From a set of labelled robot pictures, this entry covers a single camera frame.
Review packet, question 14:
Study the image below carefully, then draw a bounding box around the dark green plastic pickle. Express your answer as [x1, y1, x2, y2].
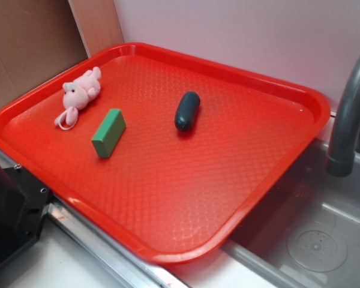
[174, 91, 201, 131]

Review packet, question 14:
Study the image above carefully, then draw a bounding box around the red plastic serving tray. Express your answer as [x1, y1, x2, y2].
[0, 43, 330, 264]

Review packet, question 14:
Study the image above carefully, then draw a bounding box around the green rectangular block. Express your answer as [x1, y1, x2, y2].
[91, 109, 127, 158]

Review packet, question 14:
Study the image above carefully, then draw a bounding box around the pink plush toy animal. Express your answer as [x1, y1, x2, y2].
[54, 67, 102, 131]

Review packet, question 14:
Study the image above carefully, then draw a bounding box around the grey sink faucet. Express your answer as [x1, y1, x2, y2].
[326, 57, 360, 177]

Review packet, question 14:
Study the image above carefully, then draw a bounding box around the grey plastic sink basin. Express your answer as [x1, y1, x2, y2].
[222, 140, 360, 287]

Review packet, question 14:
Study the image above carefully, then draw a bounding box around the brown cardboard panel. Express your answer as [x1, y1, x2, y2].
[0, 1, 124, 108]

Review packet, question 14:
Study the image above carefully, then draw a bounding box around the metal counter edge rail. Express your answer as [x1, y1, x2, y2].
[0, 140, 187, 288]

